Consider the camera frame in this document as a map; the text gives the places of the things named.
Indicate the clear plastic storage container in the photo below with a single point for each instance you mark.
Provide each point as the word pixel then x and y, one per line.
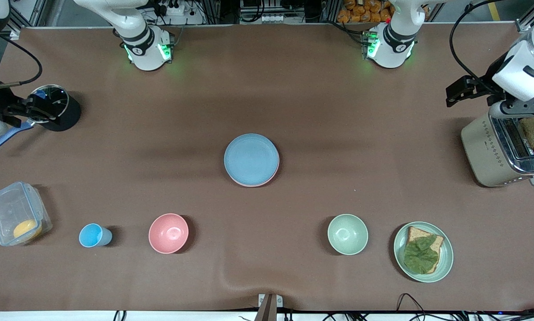
pixel 8 209

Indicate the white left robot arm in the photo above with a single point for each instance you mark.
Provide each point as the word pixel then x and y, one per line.
pixel 523 67

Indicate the beige and chrome toaster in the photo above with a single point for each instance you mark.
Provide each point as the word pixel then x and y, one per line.
pixel 481 151

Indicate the pink plate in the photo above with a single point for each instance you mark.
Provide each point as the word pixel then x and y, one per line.
pixel 252 185

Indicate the white power strip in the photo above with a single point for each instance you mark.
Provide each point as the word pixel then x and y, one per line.
pixel 273 18
pixel 174 10

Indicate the green lettuce leaf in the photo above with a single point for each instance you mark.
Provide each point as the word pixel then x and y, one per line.
pixel 421 256

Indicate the glass pot lid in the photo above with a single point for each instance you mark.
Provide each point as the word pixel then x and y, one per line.
pixel 57 99

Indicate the pale green bowl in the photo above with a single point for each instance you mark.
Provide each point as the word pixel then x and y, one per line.
pixel 347 234

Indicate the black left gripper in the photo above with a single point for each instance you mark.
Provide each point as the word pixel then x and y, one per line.
pixel 486 84

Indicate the orange round food piece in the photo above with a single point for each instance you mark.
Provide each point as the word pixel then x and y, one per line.
pixel 27 229

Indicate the bag of bread rolls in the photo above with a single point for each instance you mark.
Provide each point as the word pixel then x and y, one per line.
pixel 360 13

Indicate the pale green plate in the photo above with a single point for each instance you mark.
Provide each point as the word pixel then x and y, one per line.
pixel 445 263

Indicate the light blue plate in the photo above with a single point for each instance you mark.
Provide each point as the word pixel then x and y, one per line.
pixel 251 158

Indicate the black cooking pot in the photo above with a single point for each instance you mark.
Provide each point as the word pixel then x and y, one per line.
pixel 68 117

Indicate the brown bread slice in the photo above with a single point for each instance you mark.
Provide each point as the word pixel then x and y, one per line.
pixel 416 232

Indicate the light blue cup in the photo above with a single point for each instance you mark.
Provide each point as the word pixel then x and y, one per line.
pixel 93 235

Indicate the pink bowl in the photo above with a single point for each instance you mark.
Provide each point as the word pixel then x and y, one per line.
pixel 168 233

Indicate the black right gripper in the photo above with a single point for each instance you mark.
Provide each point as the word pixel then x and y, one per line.
pixel 0 102

